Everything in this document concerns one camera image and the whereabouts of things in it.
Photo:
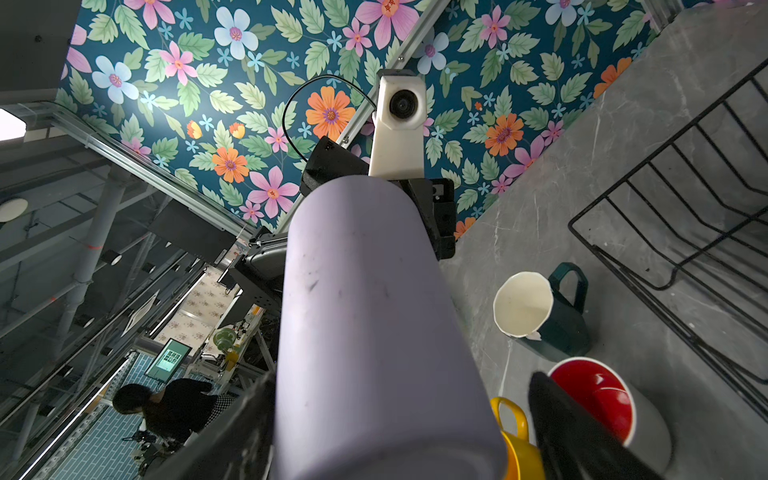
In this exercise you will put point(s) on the green screen monitor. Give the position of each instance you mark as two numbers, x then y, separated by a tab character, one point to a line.
168	361

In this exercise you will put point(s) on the black wire dish rack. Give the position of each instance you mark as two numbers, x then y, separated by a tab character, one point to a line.
685	230

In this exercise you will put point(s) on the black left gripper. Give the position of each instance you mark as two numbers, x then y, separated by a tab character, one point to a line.
434	198

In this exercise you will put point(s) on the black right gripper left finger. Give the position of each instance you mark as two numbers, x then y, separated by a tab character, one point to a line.
236	445

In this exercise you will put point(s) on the green mug cream inside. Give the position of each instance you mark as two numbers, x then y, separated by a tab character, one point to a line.
545	314

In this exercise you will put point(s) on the white mug red inside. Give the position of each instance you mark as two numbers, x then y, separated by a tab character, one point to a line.
618	406

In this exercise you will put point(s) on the yellow mug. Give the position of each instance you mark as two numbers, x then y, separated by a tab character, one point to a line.
524	461

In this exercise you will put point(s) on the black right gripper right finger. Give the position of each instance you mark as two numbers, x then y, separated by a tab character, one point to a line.
572	443

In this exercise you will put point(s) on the person in black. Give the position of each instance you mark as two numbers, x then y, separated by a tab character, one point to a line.
181	409

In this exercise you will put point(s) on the lilac cup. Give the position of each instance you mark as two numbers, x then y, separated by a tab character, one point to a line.
375	379

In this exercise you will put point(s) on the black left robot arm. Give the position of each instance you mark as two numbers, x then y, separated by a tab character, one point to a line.
260	271

